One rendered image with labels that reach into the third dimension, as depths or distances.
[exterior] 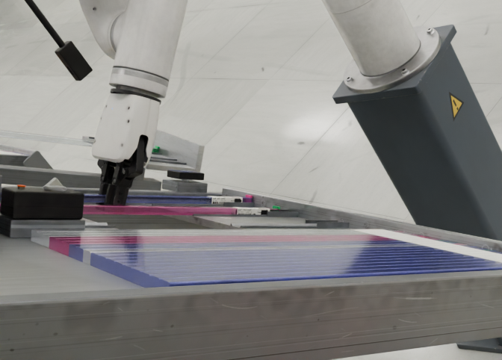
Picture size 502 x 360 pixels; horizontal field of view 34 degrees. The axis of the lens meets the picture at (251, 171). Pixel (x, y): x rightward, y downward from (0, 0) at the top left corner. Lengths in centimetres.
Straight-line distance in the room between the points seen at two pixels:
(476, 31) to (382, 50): 159
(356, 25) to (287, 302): 90
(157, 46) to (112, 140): 15
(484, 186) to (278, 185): 126
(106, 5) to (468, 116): 72
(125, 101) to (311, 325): 62
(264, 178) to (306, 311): 226
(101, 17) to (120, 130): 19
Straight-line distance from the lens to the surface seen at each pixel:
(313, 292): 65
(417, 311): 75
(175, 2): 122
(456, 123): 158
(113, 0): 130
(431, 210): 169
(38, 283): 64
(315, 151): 286
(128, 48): 120
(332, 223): 116
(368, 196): 252
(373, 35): 148
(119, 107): 121
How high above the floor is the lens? 140
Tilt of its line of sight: 28 degrees down
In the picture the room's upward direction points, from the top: 34 degrees counter-clockwise
